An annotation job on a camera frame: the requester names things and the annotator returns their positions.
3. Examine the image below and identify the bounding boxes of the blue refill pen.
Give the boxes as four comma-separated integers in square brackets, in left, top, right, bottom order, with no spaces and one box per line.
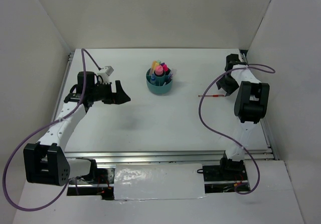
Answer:
[164,74,173,85]

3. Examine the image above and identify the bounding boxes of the aluminium table frame rail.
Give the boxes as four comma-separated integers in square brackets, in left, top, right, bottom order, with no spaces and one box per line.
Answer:
[40,49,280,165]

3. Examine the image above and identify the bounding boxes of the pink bottle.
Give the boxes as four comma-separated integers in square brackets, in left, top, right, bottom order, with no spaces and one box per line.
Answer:
[154,65,164,76]

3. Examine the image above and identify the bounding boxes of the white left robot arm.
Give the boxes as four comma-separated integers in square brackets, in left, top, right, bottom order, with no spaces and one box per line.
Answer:
[23,66,131,186]

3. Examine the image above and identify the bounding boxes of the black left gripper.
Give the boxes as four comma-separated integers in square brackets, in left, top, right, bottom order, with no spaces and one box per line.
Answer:
[90,80,130,104]

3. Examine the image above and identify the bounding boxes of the yellow highlighter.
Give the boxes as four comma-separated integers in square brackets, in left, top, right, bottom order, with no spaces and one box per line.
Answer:
[150,61,157,75]

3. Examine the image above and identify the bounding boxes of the blue cap spray bottle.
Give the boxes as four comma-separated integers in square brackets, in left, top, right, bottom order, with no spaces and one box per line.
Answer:
[150,74,156,85]

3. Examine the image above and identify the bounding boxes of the black pink highlighter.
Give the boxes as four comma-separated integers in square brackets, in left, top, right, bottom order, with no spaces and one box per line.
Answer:
[163,65,169,72]

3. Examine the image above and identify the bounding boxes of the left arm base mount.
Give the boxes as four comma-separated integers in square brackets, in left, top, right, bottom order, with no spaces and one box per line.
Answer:
[67,167,115,200]

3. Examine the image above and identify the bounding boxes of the teal round organizer container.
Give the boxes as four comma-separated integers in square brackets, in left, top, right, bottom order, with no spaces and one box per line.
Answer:
[145,69,173,95]

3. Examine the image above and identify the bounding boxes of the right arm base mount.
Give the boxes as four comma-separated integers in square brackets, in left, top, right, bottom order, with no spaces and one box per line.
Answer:
[197,165,250,194]

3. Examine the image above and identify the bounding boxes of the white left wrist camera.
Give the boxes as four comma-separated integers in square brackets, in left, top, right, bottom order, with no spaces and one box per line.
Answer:
[97,66,114,84]

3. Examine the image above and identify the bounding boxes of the black gel pen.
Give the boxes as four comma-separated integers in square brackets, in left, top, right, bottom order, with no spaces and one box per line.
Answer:
[167,69,177,84]

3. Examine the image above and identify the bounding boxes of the red gel pen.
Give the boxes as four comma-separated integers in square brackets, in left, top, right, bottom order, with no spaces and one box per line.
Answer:
[198,94,225,97]

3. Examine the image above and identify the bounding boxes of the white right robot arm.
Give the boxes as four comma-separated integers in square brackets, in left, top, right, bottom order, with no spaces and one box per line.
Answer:
[216,54,270,180]

